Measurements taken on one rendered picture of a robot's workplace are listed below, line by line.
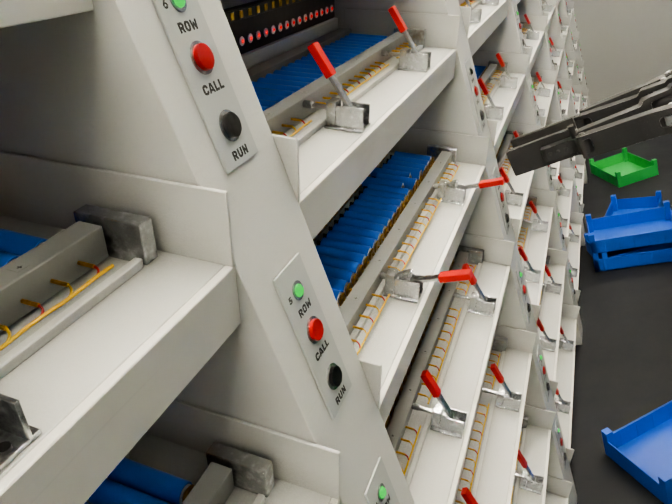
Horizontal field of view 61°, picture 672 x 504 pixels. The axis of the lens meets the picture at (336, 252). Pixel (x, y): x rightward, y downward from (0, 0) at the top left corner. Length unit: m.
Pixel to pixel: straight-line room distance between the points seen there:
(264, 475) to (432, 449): 0.34
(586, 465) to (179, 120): 1.48
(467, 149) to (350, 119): 0.47
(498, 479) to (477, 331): 0.23
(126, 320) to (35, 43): 0.17
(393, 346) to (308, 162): 0.21
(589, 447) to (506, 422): 0.69
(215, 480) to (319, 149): 0.29
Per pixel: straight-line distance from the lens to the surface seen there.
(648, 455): 1.70
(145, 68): 0.34
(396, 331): 0.60
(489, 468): 0.99
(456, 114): 1.01
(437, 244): 0.76
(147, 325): 0.32
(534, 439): 1.31
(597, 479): 1.65
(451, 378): 0.84
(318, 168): 0.49
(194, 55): 0.37
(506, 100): 1.43
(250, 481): 0.46
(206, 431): 0.48
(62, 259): 0.36
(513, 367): 1.17
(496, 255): 1.10
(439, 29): 0.99
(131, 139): 0.36
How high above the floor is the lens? 1.22
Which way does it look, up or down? 22 degrees down
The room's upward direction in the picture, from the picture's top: 21 degrees counter-clockwise
